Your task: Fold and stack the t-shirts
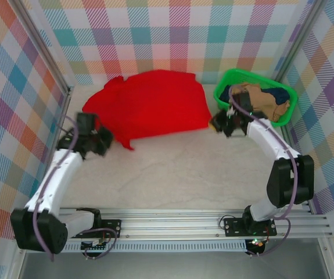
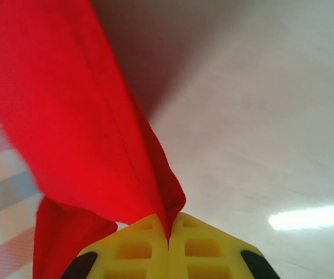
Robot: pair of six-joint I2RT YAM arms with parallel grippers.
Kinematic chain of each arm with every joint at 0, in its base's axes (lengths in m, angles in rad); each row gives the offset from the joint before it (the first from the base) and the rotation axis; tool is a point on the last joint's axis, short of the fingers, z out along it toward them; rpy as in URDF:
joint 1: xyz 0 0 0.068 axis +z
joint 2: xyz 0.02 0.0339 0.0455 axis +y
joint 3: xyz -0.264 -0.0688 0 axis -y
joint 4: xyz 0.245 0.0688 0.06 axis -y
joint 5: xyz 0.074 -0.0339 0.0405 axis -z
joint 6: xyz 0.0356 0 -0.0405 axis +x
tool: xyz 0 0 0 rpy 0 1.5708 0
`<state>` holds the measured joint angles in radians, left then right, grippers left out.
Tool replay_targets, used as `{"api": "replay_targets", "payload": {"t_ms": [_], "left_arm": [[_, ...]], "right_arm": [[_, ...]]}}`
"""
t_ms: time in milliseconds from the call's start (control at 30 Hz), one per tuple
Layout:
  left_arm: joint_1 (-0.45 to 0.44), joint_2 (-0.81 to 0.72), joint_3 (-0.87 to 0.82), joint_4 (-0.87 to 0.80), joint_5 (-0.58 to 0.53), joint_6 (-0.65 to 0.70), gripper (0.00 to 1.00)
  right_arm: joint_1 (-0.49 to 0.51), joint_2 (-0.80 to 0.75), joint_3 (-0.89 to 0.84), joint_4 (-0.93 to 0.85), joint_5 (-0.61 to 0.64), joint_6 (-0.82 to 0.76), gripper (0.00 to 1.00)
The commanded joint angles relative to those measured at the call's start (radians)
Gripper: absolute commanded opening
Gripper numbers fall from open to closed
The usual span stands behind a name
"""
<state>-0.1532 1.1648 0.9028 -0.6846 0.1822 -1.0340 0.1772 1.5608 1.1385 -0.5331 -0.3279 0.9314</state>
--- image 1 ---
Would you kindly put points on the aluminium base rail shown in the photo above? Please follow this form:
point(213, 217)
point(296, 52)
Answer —
point(169, 223)

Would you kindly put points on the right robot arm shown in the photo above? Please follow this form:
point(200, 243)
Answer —
point(262, 136)

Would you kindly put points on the small circuit board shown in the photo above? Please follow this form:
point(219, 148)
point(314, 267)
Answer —
point(256, 244)
point(95, 247)

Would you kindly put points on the grey metal shelf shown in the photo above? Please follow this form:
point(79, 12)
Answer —
point(169, 266)

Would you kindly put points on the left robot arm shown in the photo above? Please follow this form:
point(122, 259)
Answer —
point(59, 174)

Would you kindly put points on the green plastic basket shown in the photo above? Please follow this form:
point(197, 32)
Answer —
point(223, 81)

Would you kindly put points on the red t-shirt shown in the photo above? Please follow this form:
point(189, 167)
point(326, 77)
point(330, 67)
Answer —
point(155, 104)

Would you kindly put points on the navy t-shirt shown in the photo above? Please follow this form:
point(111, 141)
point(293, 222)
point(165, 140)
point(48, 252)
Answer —
point(280, 94)

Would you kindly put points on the aluminium frame post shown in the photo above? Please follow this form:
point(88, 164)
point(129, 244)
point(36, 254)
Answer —
point(298, 40)
point(45, 46)

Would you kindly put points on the tan t-shirt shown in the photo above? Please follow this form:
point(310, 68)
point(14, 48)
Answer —
point(259, 98)

